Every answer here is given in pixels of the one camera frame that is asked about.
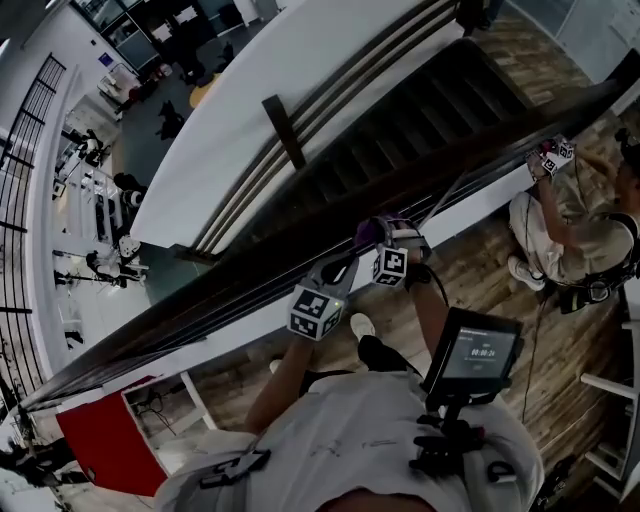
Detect black wristwatch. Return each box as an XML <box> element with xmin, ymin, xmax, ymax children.
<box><xmin>403</xmin><ymin>263</ymin><xmax>435</xmax><ymax>292</ymax></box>

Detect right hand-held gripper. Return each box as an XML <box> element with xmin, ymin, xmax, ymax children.
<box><xmin>370</xmin><ymin>221</ymin><xmax>434</xmax><ymax>289</ymax></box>

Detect black-framed glass partition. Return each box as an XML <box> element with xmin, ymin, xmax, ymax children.
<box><xmin>74</xmin><ymin>0</ymin><xmax>242</xmax><ymax>72</ymax></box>

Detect purple cloth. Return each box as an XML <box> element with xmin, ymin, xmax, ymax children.
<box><xmin>354</xmin><ymin>215</ymin><xmax>402</xmax><ymax>247</ymax></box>

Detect person's right forearm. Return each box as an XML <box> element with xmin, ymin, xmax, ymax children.
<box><xmin>407</xmin><ymin>279</ymin><xmax>454</xmax><ymax>374</ymax></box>

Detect black metal railing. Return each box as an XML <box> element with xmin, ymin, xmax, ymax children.
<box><xmin>0</xmin><ymin>54</ymin><xmax>70</xmax><ymax>401</ymax></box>

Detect dark curved handrail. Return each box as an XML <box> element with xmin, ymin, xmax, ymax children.
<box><xmin>14</xmin><ymin>49</ymin><xmax>640</xmax><ymax>416</ymax></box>

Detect red-topped white-legged table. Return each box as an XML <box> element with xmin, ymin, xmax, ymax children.
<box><xmin>54</xmin><ymin>372</ymin><xmax>220</xmax><ymax>497</ymax></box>

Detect yellow round table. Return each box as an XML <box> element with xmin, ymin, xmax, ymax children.
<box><xmin>188</xmin><ymin>72</ymin><xmax>225</xmax><ymax>107</ymax></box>

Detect black chest strap buckle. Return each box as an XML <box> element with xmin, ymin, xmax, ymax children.
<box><xmin>199</xmin><ymin>448</ymin><xmax>272</xmax><ymax>491</ymax></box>

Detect person's white t-shirt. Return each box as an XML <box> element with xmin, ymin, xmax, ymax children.
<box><xmin>154</xmin><ymin>369</ymin><xmax>546</xmax><ymax>512</ymax></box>

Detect black office chair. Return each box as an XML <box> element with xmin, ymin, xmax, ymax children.
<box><xmin>156</xmin><ymin>99</ymin><xmax>187</xmax><ymax>140</ymax></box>

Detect black strap ring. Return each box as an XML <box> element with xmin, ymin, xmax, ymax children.
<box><xmin>487</xmin><ymin>459</ymin><xmax>517</xmax><ymax>485</ymax></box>

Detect person's right white shoe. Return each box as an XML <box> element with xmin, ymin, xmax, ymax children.
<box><xmin>349</xmin><ymin>313</ymin><xmax>377</xmax><ymax>340</ymax></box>

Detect person's black trousers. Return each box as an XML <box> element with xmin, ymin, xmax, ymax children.
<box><xmin>357</xmin><ymin>334</ymin><xmax>424</xmax><ymax>376</ymax></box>

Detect white metal rack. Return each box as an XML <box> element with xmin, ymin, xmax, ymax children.
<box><xmin>579</xmin><ymin>289</ymin><xmax>640</xmax><ymax>501</ymax></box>

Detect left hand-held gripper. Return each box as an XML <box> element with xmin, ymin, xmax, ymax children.
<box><xmin>287</xmin><ymin>255</ymin><xmax>362</xmax><ymax>342</ymax></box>

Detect black chest-mounted monitor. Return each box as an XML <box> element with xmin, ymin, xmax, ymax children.
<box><xmin>422</xmin><ymin>307</ymin><xmax>525</xmax><ymax>402</ymax></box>

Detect dark wooden staircase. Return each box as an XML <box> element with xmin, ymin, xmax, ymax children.
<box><xmin>294</xmin><ymin>39</ymin><xmax>536</xmax><ymax>211</ymax></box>

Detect person's left forearm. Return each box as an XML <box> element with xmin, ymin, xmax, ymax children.
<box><xmin>244</xmin><ymin>335</ymin><xmax>317</xmax><ymax>436</ymax></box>

